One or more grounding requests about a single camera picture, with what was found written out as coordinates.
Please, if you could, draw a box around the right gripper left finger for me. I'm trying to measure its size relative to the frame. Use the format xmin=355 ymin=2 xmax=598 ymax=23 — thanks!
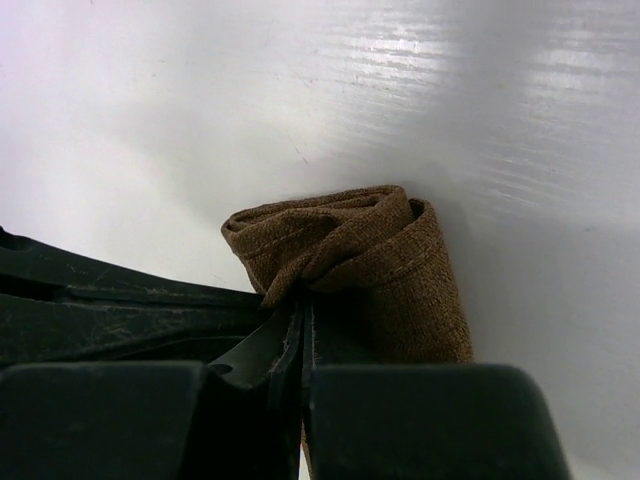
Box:
xmin=1 ymin=308 xmax=303 ymax=479

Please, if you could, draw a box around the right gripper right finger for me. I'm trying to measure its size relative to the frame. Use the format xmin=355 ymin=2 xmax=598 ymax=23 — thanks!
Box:
xmin=299 ymin=300 xmax=570 ymax=479

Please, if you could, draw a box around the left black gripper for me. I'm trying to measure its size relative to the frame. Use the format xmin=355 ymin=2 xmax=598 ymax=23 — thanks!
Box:
xmin=1 ymin=231 xmax=280 ymax=370

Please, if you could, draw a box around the brown cloth napkin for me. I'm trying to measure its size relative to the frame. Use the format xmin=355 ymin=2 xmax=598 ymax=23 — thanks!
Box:
xmin=221 ymin=185 xmax=474 ymax=364

